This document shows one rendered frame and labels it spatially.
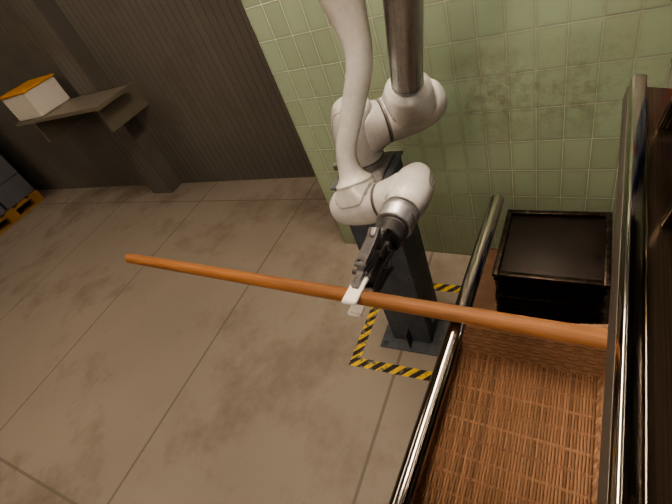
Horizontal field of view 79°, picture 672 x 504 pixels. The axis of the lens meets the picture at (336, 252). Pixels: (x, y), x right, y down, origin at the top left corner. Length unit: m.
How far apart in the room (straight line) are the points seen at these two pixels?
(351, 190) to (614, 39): 1.09
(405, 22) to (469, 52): 0.69
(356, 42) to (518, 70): 0.97
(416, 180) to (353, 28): 0.35
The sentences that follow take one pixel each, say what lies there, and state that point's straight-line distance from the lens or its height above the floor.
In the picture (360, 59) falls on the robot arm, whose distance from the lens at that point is 0.98.
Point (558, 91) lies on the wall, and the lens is 1.86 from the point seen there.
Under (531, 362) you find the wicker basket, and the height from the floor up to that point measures 0.60.
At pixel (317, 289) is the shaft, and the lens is 0.86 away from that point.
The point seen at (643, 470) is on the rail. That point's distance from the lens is 0.39.
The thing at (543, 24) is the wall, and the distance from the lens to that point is 1.76.
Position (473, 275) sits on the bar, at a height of 1.17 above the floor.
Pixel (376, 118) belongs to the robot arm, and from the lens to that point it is 1.40.
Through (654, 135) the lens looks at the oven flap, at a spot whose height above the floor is 1.41.
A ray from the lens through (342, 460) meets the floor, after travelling 2.01.
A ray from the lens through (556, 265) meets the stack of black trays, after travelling 1.29.
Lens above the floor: 1.80
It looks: 40 degrees down
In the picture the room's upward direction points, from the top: 25 degrees counter-clockwise
